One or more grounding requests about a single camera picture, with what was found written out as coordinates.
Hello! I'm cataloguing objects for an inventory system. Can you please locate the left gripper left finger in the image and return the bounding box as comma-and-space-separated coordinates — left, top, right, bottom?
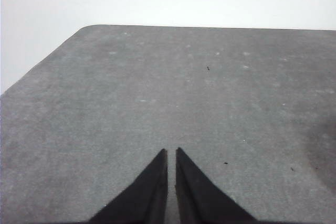
88, 148, 169, 224

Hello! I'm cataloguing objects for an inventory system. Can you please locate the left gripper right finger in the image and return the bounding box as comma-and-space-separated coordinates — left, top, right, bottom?
175, 147, 257, 224

